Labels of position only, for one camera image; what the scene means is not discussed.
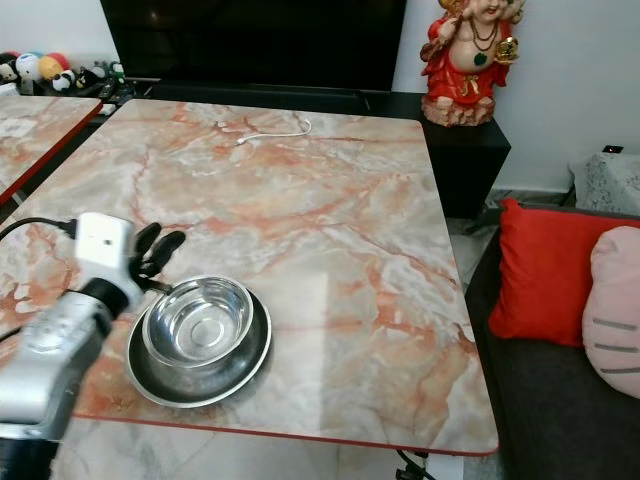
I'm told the stainless steel bowl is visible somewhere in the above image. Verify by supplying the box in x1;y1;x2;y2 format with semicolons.
141;275;255;372

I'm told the stainless steel plate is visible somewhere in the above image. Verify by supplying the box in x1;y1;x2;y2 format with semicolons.
125;289;274;409

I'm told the white paper label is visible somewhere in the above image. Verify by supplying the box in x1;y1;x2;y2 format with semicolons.
3;117;43;139

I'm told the small panda plush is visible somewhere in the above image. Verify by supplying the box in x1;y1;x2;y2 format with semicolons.
52;69;79;94

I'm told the yellow red round plush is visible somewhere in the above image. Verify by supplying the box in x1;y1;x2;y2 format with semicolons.
40;52;71;81

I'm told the white blue round plush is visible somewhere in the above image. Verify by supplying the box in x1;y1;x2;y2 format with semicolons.
16;51;45;83

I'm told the black television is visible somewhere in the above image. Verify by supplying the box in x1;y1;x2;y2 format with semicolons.
100;0;409;94

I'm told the black metal table leg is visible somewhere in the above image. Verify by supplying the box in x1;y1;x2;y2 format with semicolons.
394;449;438;480

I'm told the red laughing Buddha statue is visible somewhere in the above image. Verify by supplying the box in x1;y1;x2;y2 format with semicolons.
419;0;523;129

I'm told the red cushion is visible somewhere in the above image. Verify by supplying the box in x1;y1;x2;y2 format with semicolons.
489;197;640;347

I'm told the dark sofa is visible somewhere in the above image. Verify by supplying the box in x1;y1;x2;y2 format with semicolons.
467;203;640;480

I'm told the grey speckled box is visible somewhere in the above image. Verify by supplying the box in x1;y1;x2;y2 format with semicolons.
569;151;640;217

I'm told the pink cushion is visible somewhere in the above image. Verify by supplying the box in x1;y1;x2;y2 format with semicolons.
581;225;640;401

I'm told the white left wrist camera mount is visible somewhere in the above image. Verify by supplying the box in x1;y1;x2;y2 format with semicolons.
74;211;148;313

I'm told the white cable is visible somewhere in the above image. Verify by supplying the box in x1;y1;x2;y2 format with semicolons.
236;117;314;148

